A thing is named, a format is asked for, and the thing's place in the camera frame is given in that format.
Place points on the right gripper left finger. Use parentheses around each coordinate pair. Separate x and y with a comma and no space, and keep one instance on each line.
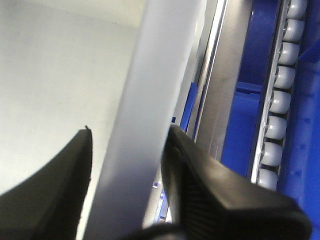
(48,205)

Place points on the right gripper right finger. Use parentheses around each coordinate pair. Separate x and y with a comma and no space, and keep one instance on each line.
(211,202)

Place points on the white plastic tote bin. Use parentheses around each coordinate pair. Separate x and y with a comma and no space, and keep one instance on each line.
(63,65)

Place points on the blue bin right front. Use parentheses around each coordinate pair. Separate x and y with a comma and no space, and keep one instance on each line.
(299,175)

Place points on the right side roller rail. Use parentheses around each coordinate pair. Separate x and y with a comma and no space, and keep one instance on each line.
(276,95)

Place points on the metal guide rail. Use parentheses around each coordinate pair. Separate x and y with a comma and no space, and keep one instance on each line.
(225,32)

